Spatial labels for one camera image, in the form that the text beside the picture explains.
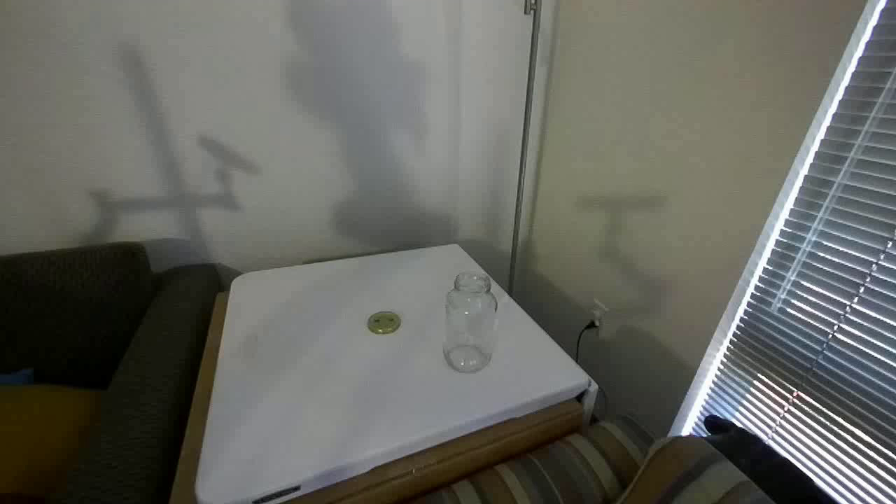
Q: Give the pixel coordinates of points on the dark grey armchair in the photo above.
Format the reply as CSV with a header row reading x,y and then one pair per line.
x,y
141,373

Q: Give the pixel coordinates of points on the white plastic board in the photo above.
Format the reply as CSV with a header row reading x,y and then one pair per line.
x,y
346,401

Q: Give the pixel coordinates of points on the striped fabric sofa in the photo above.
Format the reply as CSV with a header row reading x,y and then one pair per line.
x,y
540,471

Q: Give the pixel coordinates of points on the clear glass jar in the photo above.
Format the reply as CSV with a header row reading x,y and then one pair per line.
x,y
468,326

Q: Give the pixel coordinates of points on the white window blinds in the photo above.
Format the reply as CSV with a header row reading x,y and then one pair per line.
x,y
822,308

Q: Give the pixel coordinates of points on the striped sofa cushion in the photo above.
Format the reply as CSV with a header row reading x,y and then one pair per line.
x,y
687,471

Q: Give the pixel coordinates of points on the black frame object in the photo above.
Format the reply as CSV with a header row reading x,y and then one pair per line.
x,y
766,463

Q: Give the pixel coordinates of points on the yellow cushion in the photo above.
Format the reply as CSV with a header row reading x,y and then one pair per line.
x,y
42,434

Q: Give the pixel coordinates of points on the gold metal jar lid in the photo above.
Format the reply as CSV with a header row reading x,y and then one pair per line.
x,y
384,323

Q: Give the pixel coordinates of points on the thin metal wall pole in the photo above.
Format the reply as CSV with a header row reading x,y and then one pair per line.
x,y
525,141

